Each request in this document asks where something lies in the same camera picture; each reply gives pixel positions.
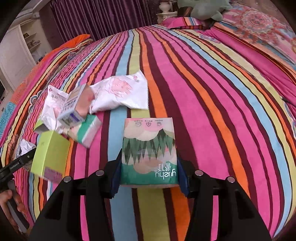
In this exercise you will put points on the yellow-green cardboard box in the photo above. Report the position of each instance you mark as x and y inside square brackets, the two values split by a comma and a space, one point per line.
[49, 153]

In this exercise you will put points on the silver foil wrapper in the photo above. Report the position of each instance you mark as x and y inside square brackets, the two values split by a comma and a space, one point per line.
[25, 147]

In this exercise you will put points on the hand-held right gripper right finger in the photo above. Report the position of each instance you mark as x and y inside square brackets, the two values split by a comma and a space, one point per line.
[183, 183]

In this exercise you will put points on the white wall cabinet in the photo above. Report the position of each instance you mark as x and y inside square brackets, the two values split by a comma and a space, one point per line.
[16, 53]

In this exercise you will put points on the orange patterned blanket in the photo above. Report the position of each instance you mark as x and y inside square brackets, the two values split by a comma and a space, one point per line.
[60, 48]

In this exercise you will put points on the green cloth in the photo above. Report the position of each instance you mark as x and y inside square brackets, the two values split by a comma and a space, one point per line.
[205, 9]

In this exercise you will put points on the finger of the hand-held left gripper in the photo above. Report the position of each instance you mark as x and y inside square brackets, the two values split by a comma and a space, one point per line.
[18, 163]

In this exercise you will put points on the purple curtain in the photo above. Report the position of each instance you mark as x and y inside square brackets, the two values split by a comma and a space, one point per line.
[99, 16]

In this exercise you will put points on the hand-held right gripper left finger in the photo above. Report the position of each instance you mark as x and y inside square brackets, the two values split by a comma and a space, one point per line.
[115, 183]

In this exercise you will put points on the green forest print tissue pack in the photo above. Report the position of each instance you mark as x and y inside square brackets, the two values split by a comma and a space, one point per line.
[149, 150]

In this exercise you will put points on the white pink-print wrapper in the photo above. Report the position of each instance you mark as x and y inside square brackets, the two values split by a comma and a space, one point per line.
[52, 109]

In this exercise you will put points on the person's left hand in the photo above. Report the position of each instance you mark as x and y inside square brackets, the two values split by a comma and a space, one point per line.
[4, 197]

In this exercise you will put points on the white wrapper with pink cartoon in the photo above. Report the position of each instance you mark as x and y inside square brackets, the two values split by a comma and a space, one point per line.
[120, 92]

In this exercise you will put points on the striped colourful bedsheet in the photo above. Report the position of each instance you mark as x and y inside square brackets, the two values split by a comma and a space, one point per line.
[196, 92]

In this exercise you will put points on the white pink carton box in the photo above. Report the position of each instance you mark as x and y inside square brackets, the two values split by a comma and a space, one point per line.
[74, 104]

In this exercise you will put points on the white bedside lamp base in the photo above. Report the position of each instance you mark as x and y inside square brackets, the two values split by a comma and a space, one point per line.
[164, 8]

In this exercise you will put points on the striped pillow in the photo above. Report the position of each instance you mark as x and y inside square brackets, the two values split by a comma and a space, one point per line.
[182, 22]

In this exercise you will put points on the small green tissue pack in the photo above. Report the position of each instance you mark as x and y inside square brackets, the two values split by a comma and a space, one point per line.
[89, 129]

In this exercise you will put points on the pink patterned pillow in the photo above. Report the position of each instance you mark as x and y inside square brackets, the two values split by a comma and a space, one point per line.
[259, 34]

